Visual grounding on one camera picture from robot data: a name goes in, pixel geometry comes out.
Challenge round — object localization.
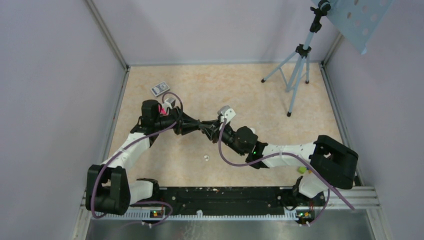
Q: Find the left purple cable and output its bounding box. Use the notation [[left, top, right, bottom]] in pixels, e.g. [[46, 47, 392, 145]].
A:
[[90, 91, 184, 228]]

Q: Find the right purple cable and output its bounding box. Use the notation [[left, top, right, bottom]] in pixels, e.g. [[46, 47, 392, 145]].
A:
[[217, 119, 355, 226]]

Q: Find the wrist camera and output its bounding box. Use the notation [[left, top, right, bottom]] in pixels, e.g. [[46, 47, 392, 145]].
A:
[[162, 97, 176, 111], [217, 105, 237, 123]]

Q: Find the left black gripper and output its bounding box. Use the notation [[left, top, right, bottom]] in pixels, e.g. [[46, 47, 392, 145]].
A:
[[154, 106, 202, 136]]

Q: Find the light blue tripod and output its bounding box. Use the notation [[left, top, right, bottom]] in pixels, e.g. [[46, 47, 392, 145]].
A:
[[261, 0, 332, 117]]

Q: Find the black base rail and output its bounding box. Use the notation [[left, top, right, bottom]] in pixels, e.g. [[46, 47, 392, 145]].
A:
[[138, 186, 325, 216]]

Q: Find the card deck box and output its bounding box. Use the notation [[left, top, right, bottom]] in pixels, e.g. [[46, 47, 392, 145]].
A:
[[150, 81, 170, 97]]

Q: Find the green cube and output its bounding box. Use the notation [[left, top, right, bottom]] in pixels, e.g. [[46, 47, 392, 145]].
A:
[[297, 166, 308, 175]]

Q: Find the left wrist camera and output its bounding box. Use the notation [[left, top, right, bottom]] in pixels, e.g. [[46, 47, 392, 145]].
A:
[[162, 97, 176, 111]]

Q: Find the perforated blue panel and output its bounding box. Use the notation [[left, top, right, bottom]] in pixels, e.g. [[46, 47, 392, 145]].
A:
[[311, 0, 394, 55]]

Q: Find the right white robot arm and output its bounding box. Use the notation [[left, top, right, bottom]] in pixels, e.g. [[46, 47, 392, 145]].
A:
[[199, 120, 359, 206]]

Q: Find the purple cable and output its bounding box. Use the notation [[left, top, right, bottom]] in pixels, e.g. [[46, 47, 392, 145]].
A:
[[217, 119, 355, 226], [90, 91, 184, 228]]

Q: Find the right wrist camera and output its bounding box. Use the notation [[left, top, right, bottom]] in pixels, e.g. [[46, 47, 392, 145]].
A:
[[217, 105, 237, 123]]

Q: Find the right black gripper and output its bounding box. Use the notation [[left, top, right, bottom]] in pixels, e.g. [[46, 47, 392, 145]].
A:
[[200, 119, 246, 157]]

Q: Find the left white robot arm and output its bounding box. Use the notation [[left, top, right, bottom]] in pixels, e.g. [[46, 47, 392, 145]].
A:
[[85, 99, 201, 216]]

